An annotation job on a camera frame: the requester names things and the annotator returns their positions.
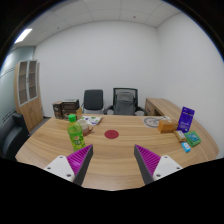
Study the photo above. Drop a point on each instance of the black stacked box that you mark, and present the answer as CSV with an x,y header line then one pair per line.
x,y
70,104

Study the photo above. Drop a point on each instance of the black sofa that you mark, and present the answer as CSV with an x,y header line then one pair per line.
x,y
11,135

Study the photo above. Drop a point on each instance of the orange-brown box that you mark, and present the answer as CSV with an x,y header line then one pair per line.
x,y
167,126

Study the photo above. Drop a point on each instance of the purple package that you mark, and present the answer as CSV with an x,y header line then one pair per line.
x,y
186,119

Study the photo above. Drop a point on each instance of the small dark brown box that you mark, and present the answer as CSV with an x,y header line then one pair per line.
x,y
57,110

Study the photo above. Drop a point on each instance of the green box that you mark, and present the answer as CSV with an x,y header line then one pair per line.
x,y
192,138

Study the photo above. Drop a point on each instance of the rectangular ceiling light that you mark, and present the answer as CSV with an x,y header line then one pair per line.
x,y
23,35

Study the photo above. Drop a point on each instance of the wooden shelf cabinet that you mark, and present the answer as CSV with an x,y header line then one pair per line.
x,y
31,111

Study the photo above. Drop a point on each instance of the small blue box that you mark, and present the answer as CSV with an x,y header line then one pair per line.
x,y
186,147

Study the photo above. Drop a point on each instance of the black mesh armrest chair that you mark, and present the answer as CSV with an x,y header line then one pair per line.
x,y
125,101

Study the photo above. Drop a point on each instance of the open dark brown carton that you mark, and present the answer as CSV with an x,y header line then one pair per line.
x,y
71,114

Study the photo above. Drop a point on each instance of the black office chair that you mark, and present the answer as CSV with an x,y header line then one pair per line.
x,y
93,99

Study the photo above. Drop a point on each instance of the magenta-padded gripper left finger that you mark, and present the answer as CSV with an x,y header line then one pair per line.
x,y
61,166

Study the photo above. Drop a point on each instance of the green drink bottle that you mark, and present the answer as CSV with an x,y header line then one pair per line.
x,y
76,135

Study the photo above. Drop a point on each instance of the pink and white mug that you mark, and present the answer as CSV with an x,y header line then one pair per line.
x,y
86,128

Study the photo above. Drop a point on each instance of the wooden side desk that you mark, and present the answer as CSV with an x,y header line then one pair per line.
x,y
163,105

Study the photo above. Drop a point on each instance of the flat round red coaster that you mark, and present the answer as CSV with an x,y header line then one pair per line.
x,y
111,134

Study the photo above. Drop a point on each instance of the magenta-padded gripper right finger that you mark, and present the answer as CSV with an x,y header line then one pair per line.
x,y
165,165

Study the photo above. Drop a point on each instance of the small tan box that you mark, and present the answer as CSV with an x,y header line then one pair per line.
x,y
180,136

